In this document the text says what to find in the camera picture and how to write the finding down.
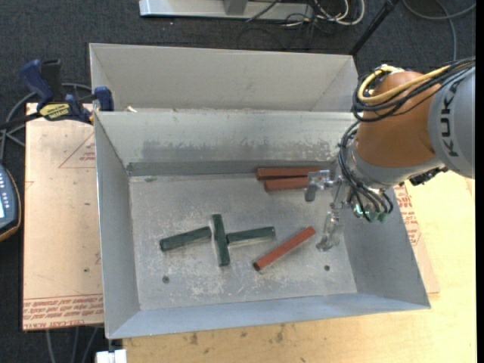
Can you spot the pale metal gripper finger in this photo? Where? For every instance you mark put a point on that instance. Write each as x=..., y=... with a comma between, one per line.
x=328, y=236
x=313, y=187

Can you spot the red-brown flat block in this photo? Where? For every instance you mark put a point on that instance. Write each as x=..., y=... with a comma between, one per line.
x=283, y=172
x=284, y=249
x=285, y=184

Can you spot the dark green flat block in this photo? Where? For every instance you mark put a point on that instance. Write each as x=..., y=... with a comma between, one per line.
x=249, y=234
x=221, y=240

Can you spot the grey metal bin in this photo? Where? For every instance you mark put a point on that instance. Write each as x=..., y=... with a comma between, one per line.
x=189, y=278

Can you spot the brown cardboard board, red print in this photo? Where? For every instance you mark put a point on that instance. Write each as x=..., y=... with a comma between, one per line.
x=56, y=210

